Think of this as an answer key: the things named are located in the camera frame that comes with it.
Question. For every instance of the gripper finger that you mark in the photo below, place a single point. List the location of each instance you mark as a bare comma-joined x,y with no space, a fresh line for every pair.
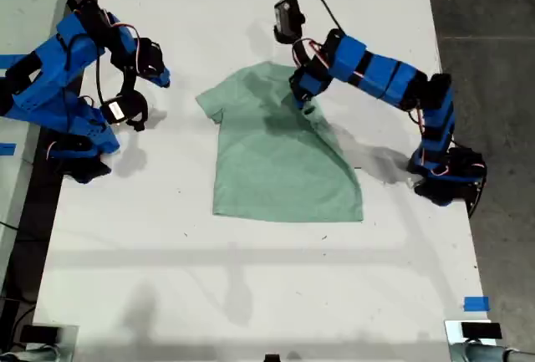
159,78
295,94
309,108

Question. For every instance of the small black box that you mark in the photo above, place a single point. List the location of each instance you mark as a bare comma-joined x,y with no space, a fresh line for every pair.
480,330
39,334

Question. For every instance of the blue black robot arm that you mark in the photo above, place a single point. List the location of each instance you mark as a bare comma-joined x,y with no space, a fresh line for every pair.
42,86
376,69

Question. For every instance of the short black camera stalk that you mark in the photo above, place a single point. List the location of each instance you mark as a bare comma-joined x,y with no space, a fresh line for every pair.
128,84
300,44

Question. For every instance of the small black block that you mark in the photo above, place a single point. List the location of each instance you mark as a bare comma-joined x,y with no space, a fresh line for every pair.
272,358

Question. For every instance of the pale side table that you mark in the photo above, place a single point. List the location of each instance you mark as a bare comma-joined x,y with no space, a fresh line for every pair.
25,2

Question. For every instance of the black camera box white label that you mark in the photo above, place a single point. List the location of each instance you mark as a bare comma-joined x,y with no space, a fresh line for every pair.
121,111

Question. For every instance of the pale green T-shirt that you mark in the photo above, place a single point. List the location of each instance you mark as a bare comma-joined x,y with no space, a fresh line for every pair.
271,169

